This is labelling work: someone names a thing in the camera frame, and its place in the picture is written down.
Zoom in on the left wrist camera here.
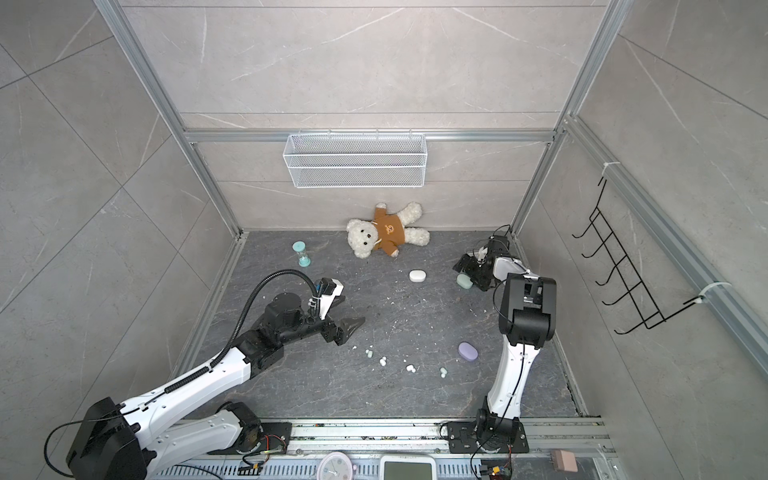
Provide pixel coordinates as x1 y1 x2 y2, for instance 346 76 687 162
309 278 345 320

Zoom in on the white teddy bear brown shirt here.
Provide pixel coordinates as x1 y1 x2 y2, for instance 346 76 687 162
346 202 431 259

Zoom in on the black corrugated cable hose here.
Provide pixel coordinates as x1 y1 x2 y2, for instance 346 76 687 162
209 269 318 367

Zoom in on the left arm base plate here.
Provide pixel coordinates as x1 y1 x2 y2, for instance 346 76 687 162
208 422 293 456

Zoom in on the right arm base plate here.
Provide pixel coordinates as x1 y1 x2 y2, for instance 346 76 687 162
438 418 530 454

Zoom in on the purple earbud charging case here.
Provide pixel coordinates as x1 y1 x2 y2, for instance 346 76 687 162
457 341 479 362

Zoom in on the black wall hook rack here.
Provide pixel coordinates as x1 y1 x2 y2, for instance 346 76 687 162
571 177 706 336

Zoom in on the green earbud charging case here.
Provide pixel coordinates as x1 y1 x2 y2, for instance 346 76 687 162
456 273 473 290

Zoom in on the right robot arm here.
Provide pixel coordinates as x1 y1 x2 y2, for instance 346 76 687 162
454 233 557 449

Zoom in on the white wire mesh basket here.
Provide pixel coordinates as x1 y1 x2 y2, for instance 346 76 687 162
283 133 428 188

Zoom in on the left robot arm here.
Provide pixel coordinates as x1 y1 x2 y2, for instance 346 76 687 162
66 293 365 479

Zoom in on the white earbud charging case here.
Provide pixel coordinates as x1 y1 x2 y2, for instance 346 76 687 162
408 269 427 283

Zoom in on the pink block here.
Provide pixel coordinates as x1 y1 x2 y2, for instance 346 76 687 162
551 449 579 473

